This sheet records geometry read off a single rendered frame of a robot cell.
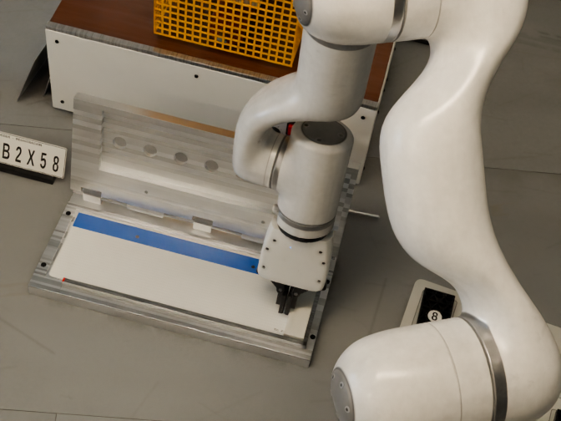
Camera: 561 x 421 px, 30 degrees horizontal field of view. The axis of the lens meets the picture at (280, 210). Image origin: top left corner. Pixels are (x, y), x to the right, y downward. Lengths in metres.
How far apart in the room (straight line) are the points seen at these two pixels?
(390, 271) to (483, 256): 0.69
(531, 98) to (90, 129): 0.85
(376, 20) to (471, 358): 0.33
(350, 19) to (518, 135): 1.02
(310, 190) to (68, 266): 0.44
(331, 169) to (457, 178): 0.40
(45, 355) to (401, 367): 0.72
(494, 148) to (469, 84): 0.92
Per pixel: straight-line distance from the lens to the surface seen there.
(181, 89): 1.73
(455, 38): 1.02
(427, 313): 1.64
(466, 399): 1.03
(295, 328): 1.58
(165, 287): 1.62
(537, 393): 1.06
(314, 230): 1.44
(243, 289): 1.62
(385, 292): 1.68
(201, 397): 1.55
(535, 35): 2.17
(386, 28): 0.99
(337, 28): 0.98
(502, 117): 1.98
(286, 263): 1.50
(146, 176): 1.66
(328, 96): 1.27
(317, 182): 1.38
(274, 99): 1.32
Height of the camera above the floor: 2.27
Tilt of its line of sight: 52 degrees down
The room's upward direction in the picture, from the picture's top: 9 degrees clockwise
